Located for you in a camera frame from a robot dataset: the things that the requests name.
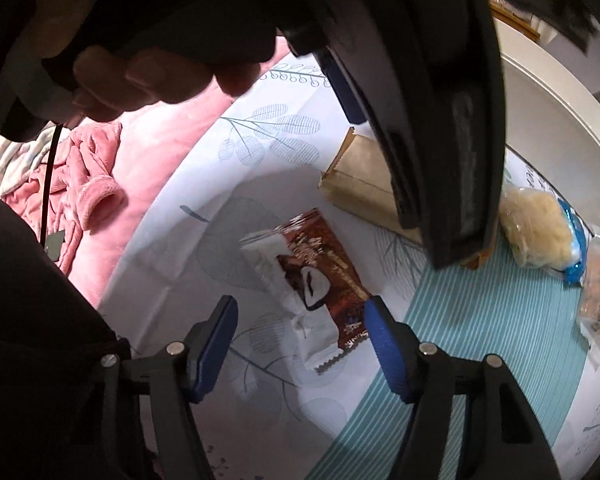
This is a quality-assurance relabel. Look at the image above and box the person's dark clothing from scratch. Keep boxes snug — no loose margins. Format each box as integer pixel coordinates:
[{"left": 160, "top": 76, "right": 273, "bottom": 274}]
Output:
[{"left": 0, "top": 195, "right": 133, "bottom": 480}]

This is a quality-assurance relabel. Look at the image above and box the person's left hand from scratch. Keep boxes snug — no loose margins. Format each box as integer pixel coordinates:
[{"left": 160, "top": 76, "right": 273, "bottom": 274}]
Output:
[{"left": 32, "top": 0, "right": 261, "bottom": 122}]

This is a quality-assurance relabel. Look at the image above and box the white plastic bin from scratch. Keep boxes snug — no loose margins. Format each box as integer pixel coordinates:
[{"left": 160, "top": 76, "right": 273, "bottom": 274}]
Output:
[{"left": 495, "top": 15, "right": 600, "bottom": 201}]

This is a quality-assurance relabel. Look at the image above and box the printed blue white tablecloth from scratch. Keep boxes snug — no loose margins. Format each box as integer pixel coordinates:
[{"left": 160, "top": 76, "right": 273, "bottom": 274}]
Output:
[{"left": 100, "top": 57, "right": 600, "bottom": 480}]

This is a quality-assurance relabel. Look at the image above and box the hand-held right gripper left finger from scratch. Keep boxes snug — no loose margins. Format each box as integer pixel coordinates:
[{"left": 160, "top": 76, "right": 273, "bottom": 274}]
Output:
[{"left": 100, "top": 295, "right": 239, "bottom": 480}]

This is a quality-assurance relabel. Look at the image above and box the brown white chocolate wafer packet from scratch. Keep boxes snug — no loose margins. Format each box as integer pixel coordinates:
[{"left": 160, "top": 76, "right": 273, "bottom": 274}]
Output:
[{"left": 240, "top": 208, "right": 372, "bottom": 374}]

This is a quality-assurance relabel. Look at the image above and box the floral white blanket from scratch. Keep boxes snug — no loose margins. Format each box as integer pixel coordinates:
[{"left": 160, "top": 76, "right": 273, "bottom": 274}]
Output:
[{"left": 0, "top": 125, "right": 48, "bottom": 198}]

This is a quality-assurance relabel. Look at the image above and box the pink fuzzy garment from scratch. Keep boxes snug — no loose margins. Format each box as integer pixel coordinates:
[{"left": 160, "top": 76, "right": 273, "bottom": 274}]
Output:
[{"left": 0, "top": 122, "right": 127, "bottom": 277}]

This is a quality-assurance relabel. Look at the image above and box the pink blanket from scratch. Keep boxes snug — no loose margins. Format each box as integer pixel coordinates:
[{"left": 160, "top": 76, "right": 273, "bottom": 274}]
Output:
[{"left": 65, "top": 35, "right": 291, "bottom": 311}]

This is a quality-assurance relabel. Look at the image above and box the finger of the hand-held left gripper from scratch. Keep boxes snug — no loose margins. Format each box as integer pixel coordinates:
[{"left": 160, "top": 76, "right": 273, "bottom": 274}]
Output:
[
  {"left": 320, "top": 46, "right": 368, "bottom": 125},
  {"left": 330, "top": 0, "right": 506, "bottom": 268}
]

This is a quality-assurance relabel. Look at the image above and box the beige cracker packet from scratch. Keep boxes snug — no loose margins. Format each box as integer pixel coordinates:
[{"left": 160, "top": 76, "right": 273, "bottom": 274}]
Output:
[{"left": 319, "top": 127, "right": 492, "bottom": 271}]

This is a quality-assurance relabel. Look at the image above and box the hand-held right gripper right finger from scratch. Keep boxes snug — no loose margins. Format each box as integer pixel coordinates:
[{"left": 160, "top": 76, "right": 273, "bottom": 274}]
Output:
[{"left": 364, "top": 296, "right": 561, "bottom": 480}]

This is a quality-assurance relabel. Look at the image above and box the black cable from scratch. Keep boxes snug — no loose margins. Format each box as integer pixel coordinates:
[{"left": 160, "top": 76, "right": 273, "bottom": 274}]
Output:
[{"left": 39, "top": 121, "right": 64, "bottom": 253}]

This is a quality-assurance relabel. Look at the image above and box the clear blue puff bag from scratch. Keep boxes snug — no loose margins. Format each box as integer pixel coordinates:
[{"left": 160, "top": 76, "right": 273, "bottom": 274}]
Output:
[{"left": 497, "top": 185, "right": 588, "bottom": 287}]

